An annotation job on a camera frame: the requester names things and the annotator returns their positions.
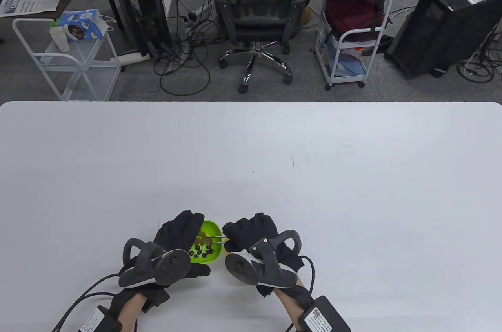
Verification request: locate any person's right hand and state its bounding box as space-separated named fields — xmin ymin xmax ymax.
xmin=222 ymin=213 xmax=306 ymax=301

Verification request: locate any person's left hand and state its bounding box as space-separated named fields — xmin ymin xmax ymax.
xmin=112 ymin=210 xmax=212 ymax=313

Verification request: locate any green plastic dish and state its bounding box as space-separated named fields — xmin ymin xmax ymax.
xmin=187 ymin=220 xmax=223 ymax=266

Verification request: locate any person's right forearm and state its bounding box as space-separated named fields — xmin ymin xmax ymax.
xmin=275 ymin=275 xmax=315 ymax=325

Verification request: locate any person's left forearm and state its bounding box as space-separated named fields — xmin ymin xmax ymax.
xmin=118 ymin=295 xmax=147 ymax=332

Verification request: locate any grey right hand controller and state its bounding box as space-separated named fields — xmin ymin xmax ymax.
xmin=224 ymin=230 xmax=302 ymax=289

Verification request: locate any grey hand controller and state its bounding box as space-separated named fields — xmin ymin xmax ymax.
xmin=224 ymin=230 xmax=302 ymax=289
xmin=118 ymin=238 xmax=191 ymax=288

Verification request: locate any grey left hand controller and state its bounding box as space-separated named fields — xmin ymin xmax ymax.
xmin=118 ymin=238 xmax=191 ymax=288

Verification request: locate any white cylindrical desk foot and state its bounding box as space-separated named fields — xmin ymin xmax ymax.
xmin=111 ymin=52 xmax=150 ymax=66

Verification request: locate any blue folded cloth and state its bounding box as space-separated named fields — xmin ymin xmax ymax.
xmin=331 ymin=46 xmax=368 ymax=78

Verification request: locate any black mesh office chair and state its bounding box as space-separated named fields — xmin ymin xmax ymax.
xmin=209 ymin=0 xmax=313 ymax=94

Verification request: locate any white power strip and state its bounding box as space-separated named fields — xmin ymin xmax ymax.
xmin=184 ymin=5 xmax=212 ymax=29

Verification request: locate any black open computer tower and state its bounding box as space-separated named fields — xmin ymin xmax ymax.
xmin=100 ymin=0 xmax=173 ymax=59

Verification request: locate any blue carton box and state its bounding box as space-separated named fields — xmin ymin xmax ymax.
xmin=58 ymin=9 xmax=105 ymax=42

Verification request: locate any maroon bag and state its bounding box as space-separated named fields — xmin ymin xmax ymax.
xmin=326 ymin=0 xmax=393 ymax=42

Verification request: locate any folded newspaper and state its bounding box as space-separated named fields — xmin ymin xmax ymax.
xmin=0 ymin=0 xmax=62 ymax=18

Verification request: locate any black closed computer tower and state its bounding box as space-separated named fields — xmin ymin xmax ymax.
xmin=384 ymin=0 xmax=502 ymax=80

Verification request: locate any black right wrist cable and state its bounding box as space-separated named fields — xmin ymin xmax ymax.
xmin=284 ymin=256 xmax=316 ymax=332

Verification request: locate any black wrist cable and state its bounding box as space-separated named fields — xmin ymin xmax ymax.
xmin=284 ymin=256 xmax=316 ymax=332
xmin=69 ymin=291 xmax=118 ymax=332
xmin=51 ymin=273 xmax=122 ymax=332

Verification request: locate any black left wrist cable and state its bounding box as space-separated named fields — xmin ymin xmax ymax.
xmin=69 ymin=291 xmax=118 ymax=332
xmin=51 ymin=273 xmax=122 ymax=332

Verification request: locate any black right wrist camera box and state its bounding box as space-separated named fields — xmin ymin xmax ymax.
xmin=298 ymin=296 xmax=351 ymax=332

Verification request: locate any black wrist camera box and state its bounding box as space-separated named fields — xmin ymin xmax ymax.
xmin=80 ymin=306 xmax=123 ymax=332
xmin=298 ymin=296 xmax=351 ymax=332

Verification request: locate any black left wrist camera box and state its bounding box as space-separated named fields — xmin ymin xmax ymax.
xmin=80 ymin=306 xmax=123 ymax=332

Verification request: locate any tangle of black floor cables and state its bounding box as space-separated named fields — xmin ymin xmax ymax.
xmin=154 ymin=0 xmax=220 ymax=96

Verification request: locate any white wire cart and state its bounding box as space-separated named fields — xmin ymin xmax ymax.
xmin=12 ymin=16 xmax=121 ymax=102

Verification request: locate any coil of thin floor cables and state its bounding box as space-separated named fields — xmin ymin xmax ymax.
xmin=457 ymin=22 xmax=502 ymax=83

